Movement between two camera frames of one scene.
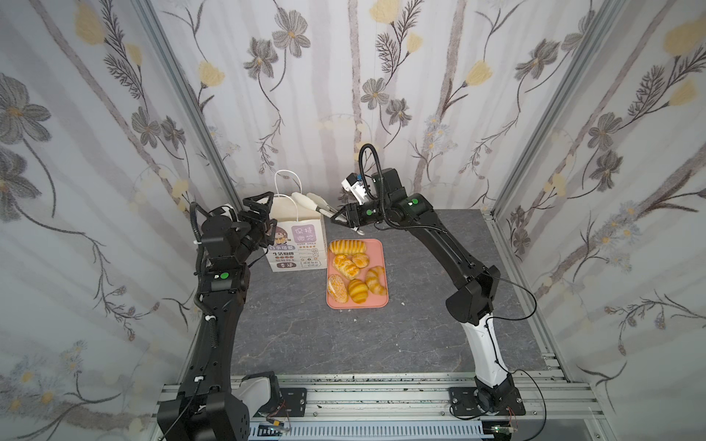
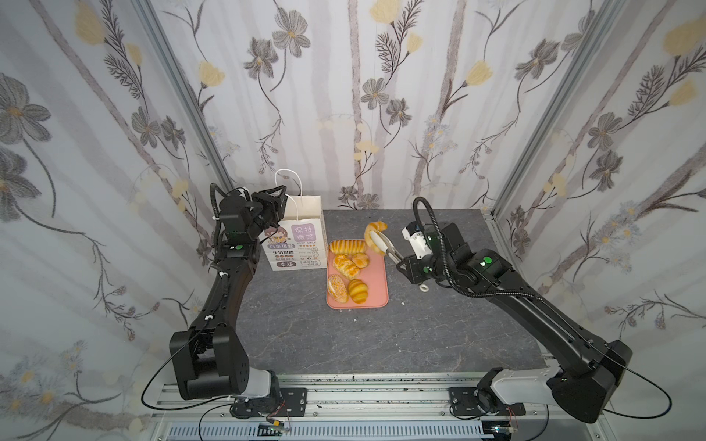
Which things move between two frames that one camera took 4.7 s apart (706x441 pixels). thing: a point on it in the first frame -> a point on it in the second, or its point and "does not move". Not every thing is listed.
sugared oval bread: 337,288 does not move
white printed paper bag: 301,236 does not move
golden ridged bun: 358,290 does not move
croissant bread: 373,280 -> 374,226
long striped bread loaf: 347,246 does not move
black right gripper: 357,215 -> 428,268
